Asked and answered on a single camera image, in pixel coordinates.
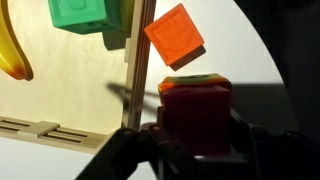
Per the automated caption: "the pink block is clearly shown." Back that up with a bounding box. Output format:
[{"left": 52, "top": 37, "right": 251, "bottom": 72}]
[{"left": 161, "top": 84, "right": 233, "bottom": 156}]

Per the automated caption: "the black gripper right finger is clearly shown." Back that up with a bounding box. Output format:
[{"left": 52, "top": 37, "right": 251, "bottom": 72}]
[{"left": 229, "top": 109, "right": 250, "bottom": 157}]

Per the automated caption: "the yellow banana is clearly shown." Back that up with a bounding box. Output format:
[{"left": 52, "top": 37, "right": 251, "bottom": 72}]
[{"left": 0, "top": 0, "right": 34, "bottom": 82}]

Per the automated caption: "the light green block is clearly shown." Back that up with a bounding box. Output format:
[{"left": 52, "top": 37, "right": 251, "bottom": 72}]
[{"left": 119, "top": 0, "right": 136, "bottom": 33}]

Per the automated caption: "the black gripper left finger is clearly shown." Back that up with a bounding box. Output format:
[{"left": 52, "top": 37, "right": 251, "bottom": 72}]
[{"left": 146, "top": 105, "right": 181, "bottom": 158}]

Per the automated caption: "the plain orange block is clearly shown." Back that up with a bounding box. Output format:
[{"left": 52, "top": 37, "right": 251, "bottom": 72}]
[{"left": 143, "top": 3, "right": 206, "bottom": 67}]

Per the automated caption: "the wooden crate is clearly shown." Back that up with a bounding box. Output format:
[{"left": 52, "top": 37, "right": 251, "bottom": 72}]
[{"left": 0, "top": 0, "right": 158, "bottom": 155}]

